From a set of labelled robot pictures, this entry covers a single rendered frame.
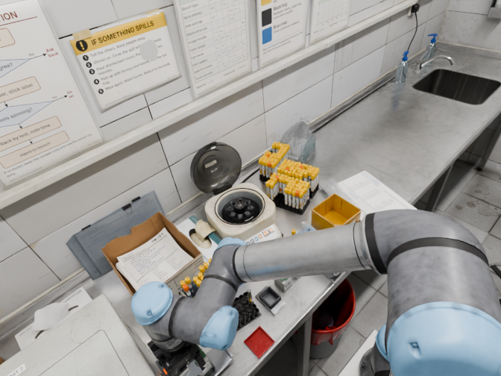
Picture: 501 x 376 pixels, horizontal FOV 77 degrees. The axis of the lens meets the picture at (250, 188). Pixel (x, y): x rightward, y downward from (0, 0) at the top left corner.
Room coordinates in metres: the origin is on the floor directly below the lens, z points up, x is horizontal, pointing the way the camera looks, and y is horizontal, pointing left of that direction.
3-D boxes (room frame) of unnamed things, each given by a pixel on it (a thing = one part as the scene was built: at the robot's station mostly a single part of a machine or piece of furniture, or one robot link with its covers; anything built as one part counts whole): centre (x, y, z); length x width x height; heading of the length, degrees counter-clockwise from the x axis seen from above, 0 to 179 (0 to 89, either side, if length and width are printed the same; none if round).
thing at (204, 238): (0.78, 0.21, 0.92); 0.24 x 0.12 x 0.10; 37
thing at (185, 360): (0.31, 0.22, 1.14); 0.09 x 0.08 x 0.12; 127
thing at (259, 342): (0.40, 0.03, 0.88); 0.07 x 0.07 x 0.01; 37
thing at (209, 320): (0.29, 0.11, 1.30); 0.11 x 0.11 x 0.08; 69
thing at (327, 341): (0.75, -0.24, 0.22); 0.38 x 0.37 x 0.44; 127
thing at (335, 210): (0.80, -0.31, 0.93); 0.13 x 0.13 x 0.10; 33
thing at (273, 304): (0.52, -0.02, 0.89); 0.09 x 0.05 x 0.04; 37
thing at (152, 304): (0.31, 0.21, 1.30); 0.09 x 0.08 x 0.11; 69
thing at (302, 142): (1.30, -0.26, 0.97); 0.26 x 0.17 x 0.19; 143
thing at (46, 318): (0.52, 0.67, 0.94); 0.22 x 0.12 x 0.13; 131
